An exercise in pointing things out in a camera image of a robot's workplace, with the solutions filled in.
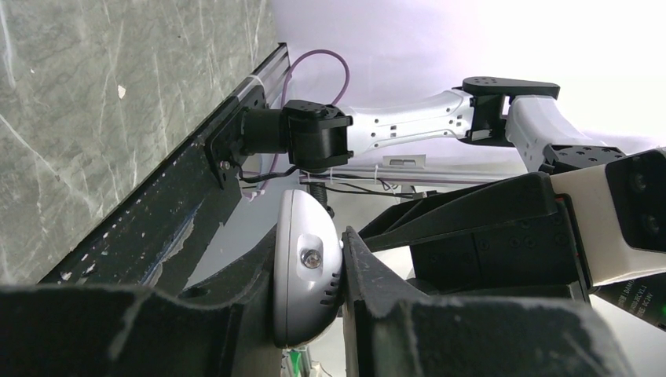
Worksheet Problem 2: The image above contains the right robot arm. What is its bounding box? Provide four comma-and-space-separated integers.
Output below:
240, 80, 595, 306

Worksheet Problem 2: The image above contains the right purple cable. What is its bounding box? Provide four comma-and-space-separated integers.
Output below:
241, 49, 350, 201

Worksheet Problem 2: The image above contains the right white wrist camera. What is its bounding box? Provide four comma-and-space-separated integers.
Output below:
551, 148, 665, 286

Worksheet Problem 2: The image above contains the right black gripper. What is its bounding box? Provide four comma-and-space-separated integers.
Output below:
359, 173, 589, 299

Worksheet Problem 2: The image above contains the aluminium rail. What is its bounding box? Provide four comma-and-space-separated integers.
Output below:
230, 43, 291, 108

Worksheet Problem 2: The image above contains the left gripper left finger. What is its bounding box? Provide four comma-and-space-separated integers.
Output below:
1, 231, 282, 376

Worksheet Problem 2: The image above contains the white remote control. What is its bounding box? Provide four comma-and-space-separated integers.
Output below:
273, 189, 343, 349

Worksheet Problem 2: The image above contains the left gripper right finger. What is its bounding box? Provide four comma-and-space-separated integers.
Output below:
342, 228, 634, 376

